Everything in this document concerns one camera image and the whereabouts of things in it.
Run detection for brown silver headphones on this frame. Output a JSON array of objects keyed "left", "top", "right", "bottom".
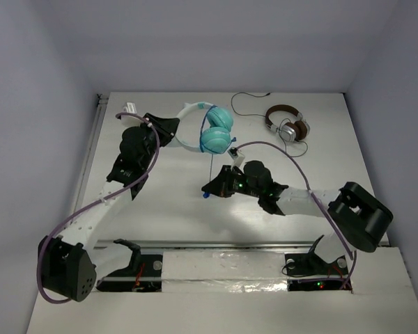
[{"left": 265, "top": 104, "right": 310, "bottom": 142}]

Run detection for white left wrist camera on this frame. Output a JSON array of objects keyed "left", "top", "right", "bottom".
[{"left": 118, "top": 102, "right": 141, "bottom": 127}]

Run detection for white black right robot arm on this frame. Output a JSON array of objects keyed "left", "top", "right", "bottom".
[{"left": 201, "top": 161, "right": 394, "bottom": 273}]

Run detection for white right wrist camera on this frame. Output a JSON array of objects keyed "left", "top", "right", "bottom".
[{"left": 228, "top": 147, "right": 245, "bottom": 169}]

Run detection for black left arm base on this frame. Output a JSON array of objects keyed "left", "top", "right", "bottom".
[{"left": 96, "top": 239, "right": 163, "bottom": 292}]

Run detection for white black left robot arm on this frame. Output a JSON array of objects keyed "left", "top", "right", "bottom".
[{"left": 36, "top": 113, "right": 180, "bottom": 304}]

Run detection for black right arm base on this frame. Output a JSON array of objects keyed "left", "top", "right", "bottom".
[{"left": 281, "top": 234, "right": 355, "bottom": 292}]

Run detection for teal white cat-ear headphones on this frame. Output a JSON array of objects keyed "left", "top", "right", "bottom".
[{"left": 176, "top": 102, "right": 237, "bottom": 154}]

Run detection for black thin audio cable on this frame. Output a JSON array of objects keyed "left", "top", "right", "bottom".
[{"left": 230, "top": 91, "right": 309, "bottom": 158}]

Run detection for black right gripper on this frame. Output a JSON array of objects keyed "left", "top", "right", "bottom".
[{"left": 203, "top": 165, "right": 262, "bottom": 198}]

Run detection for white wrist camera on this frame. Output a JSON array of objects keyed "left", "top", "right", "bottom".
[
  {"left": 118, "top": 102, "right": 141, "bottom": 127},
  {"left": 228, "top": 147, "right": 245, "bottom": 169}
]

